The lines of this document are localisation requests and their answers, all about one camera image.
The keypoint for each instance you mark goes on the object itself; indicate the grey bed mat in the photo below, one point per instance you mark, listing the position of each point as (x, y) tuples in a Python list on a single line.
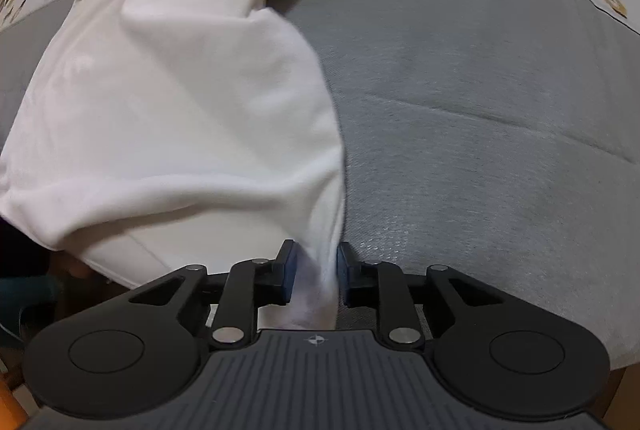
[(475, 135)]

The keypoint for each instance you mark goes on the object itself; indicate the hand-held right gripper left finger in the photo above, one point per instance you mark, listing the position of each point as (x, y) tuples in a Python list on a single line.
[(287, 272)]

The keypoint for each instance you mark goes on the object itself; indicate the dark cloth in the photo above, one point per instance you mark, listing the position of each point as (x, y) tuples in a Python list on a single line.
[(25, 270)]

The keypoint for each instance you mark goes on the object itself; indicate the white garment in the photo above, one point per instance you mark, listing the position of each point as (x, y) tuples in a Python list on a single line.
[(190, 110)]

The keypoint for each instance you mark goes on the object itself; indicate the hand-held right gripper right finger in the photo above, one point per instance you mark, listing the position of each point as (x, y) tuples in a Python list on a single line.
[(343, 270)]

